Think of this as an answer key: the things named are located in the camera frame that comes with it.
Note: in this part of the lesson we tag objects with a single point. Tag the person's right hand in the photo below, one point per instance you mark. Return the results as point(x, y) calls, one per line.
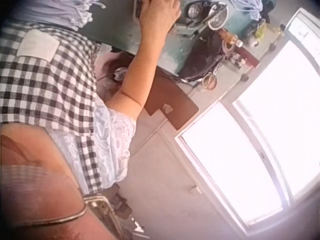
point(157, 17)

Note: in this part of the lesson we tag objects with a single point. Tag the light blue fabric pile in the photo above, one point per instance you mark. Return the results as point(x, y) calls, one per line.
point(52, 10)

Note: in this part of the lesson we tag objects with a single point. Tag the white framed window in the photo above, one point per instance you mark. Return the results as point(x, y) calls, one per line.
point(265, 130)

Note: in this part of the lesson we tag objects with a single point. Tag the blue cloth heap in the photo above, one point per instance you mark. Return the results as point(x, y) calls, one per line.
point(247, 8)

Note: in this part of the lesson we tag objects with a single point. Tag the teal sewing machine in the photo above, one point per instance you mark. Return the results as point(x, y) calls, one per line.
point(190, 27)

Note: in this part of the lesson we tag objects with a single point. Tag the dark red long box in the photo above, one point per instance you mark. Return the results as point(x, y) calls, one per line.
point(247, 57)

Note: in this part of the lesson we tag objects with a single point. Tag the black cloth bag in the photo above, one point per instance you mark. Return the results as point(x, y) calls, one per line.
point(202, 57)

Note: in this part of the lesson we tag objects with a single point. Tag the yellow small bottle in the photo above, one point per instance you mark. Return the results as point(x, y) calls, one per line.
point(260, 31)

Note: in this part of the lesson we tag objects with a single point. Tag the brown tape roll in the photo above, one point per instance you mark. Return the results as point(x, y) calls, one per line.
point(228, 45)

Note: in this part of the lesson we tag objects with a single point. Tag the brown flat board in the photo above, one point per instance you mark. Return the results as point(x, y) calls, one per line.
point(172, 102)

